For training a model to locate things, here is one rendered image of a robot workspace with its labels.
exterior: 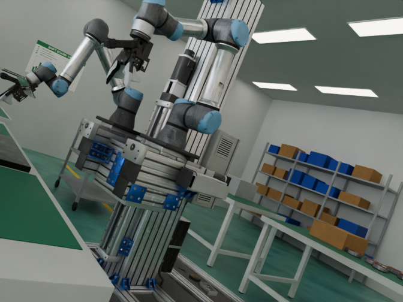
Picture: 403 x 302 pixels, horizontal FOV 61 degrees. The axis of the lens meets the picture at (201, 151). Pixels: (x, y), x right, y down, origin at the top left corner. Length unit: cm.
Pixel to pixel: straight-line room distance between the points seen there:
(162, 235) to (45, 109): 525
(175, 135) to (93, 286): 106
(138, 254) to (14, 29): 549
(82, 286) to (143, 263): 139
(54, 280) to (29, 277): 4
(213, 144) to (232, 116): 693
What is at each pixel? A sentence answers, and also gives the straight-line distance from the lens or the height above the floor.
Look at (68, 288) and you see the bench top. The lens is 67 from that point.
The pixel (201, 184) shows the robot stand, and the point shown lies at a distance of 163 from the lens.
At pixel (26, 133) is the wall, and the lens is 700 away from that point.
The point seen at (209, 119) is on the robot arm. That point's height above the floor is 120.
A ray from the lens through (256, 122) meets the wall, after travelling 951.
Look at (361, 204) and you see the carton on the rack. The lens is 705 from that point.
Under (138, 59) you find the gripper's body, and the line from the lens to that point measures 126.
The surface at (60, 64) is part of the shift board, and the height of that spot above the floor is 167.
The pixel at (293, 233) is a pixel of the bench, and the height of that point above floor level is 73.
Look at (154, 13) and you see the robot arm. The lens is 129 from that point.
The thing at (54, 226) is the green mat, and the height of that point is 75.
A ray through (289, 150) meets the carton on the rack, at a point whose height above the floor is 195.
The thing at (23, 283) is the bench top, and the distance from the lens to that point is 64.
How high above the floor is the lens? 103
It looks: 1 degrees up
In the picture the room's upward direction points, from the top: 22 degrees clockwise
